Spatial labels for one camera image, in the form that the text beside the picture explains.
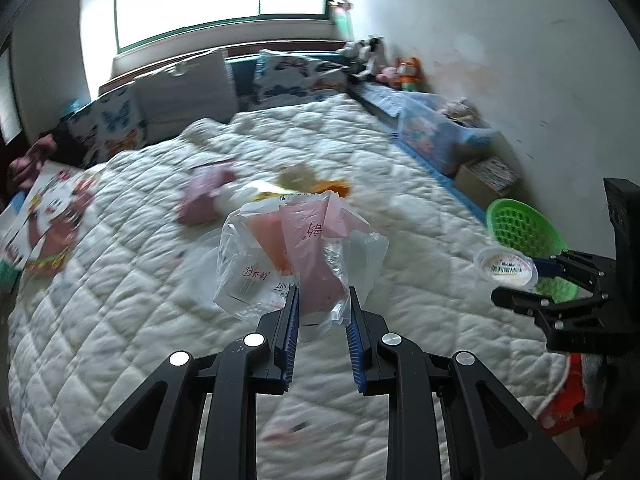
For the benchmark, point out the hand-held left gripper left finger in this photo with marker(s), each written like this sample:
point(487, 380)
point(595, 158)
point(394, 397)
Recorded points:
point(291, 340)

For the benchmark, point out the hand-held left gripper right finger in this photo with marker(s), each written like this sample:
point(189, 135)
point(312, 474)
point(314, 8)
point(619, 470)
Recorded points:
point(357, 345)

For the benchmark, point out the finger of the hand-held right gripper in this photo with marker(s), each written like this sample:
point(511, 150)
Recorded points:
point(520, 300)
point(547, 267)

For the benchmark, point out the small plastic pudding cup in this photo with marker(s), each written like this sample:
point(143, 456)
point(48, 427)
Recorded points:
point(505, 267)

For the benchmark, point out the green plastic basket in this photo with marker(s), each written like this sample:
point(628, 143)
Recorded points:
point(525, 232)

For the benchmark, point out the clear plastic bag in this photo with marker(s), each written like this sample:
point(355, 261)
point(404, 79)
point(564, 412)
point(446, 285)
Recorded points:
point(250, 260)

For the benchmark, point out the orange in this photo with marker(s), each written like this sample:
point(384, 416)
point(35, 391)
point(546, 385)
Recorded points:
point(335, 187)

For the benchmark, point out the cartoon picture book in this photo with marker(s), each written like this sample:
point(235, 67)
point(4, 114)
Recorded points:
point(50, 210)
point(497, 172)

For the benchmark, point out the red plastic stool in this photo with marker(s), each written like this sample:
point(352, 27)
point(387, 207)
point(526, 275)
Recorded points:
point(565, 400)

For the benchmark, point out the cardboard box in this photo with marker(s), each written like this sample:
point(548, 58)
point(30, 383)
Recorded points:
point(470, 185)

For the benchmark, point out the white quilt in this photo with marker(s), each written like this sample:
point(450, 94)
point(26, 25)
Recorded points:
point(150, 285)

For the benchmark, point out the clear storage box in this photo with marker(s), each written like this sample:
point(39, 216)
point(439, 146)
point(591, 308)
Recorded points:
point(430, 135)

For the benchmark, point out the beige cloth bundle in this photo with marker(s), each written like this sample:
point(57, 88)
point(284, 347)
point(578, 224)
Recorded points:
point(457, 110)

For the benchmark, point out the orange fox plush toy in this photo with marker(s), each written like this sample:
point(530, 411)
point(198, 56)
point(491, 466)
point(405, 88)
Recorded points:
point(407, 72)

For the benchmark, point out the pink plush toy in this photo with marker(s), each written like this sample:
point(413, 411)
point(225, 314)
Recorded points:
point(387, 75)

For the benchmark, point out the butterfly print pillow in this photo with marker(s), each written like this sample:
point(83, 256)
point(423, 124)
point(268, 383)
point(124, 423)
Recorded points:
point(110, 120)
point(295, 77)

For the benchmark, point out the grey pillow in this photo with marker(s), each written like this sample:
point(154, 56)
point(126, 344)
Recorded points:
point(185, 95)

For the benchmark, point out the teal box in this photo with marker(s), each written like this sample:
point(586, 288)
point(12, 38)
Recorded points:
point(9, 275)

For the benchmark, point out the wooden bed headboard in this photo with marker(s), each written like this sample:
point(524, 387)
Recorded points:
point(310, 50)

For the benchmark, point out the grey plush toy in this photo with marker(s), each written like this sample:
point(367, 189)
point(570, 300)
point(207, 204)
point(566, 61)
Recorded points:
point(350, 50)

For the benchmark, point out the pink clothing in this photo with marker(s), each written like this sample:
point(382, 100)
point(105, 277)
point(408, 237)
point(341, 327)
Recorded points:
point(27, 165)

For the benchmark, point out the teal plastic item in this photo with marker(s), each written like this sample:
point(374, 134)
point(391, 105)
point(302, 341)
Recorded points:
point(72, 108)

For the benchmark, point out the green pinwheel toy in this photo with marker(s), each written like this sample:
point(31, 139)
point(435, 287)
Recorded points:
point(341, 5)

